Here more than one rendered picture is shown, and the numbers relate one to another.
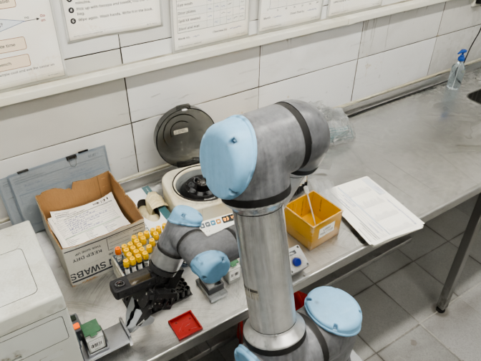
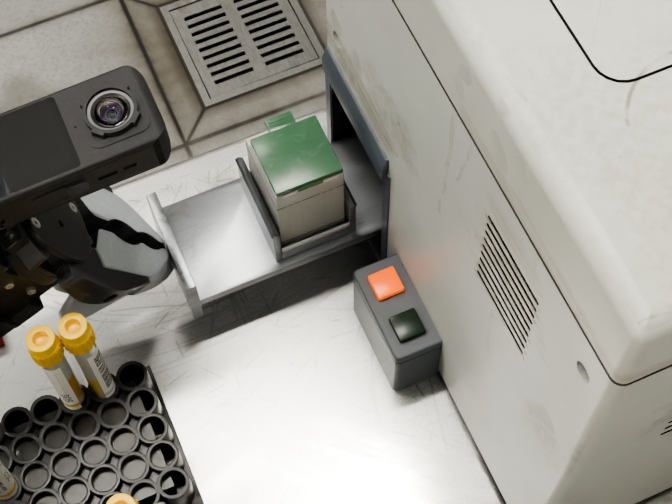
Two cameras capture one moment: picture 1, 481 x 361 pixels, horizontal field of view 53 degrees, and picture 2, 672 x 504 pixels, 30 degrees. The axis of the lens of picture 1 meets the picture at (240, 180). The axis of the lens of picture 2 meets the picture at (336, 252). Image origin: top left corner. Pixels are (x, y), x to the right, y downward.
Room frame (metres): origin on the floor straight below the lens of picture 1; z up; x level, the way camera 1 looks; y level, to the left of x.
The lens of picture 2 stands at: (1.04, 0.44, 1.56)
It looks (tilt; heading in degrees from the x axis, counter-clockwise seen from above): 63 degrees down; 191
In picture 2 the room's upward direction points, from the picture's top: 2 degrees counter-clockwise
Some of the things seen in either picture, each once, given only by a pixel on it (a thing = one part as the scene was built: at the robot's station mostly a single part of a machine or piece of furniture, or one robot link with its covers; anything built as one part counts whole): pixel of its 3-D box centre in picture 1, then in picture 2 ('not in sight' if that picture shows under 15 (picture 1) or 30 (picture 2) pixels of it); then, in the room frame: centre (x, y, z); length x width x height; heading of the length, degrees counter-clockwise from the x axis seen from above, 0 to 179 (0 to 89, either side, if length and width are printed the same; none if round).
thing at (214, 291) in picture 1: (211, 284); not in sight; (0.91, 0.08, 0.89); 0.09 x 0.05 x 0.04; 34
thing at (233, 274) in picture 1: (230, 268); not in sight; (0.96, 0.03, 0.91); 0.05 x 0.04 x 0.07; 33
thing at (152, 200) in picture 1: (152, 213); not in sight; (1.18, 0.29, 0.92); 0.24 x 0.12 x 0.10; 33
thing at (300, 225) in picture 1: (311, 220); not in sight; (1.16, -0.23, 0.93); 0.13 x 0.13 x 0.10; 38
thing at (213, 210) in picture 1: (205, 199); not in sight; (1.24, 0.12, 0.94); 0.30 x 0.24 x 0.12; 24
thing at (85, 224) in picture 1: (91, 224); not in sight; (1.09, 0.45, 0.95); 0.29 x 0.25 x 0.15; 33
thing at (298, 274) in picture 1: (287, 258); not in sight; (0.99, -0.14, 0.92); 0.13 x 0.07 x 0.08; 33
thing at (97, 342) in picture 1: (93, 337); (296, 181); (0.70, 0.35, 0.95); 0.05 x 0.04 x 0.06; 33
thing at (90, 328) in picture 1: (91, 329); (293, 151); (0.70, 0.35, 0.98); 0.05 x 0.04 x 0.01; 33
